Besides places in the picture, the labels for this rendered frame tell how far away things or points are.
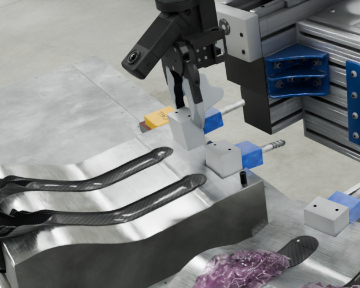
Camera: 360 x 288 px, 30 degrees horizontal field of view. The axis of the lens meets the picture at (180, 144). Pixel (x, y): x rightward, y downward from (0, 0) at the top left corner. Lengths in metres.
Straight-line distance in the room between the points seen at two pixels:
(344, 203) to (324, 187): 1.55
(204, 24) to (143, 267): 0.38
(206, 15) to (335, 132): 0.49
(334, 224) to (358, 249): 0.05
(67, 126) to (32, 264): 0.62
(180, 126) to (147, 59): 0.14
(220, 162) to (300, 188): 1.54
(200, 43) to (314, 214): 0.31
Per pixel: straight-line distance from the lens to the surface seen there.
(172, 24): 1.02
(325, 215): 0.94
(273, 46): 1.37
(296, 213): 0.99
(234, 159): 1.02
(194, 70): 1.03
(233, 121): 3.01
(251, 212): 1.02
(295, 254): 0.93
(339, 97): 1.38
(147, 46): 1.02
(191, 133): 1.09
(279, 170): 2.64
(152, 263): 0.97
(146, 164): 1.11
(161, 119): 1.33
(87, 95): 1.58
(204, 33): 1.05
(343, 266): 0.90
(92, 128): 1.43
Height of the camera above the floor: 1.45
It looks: 30 degrees down
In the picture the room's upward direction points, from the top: 11 degrees counter-clockwise
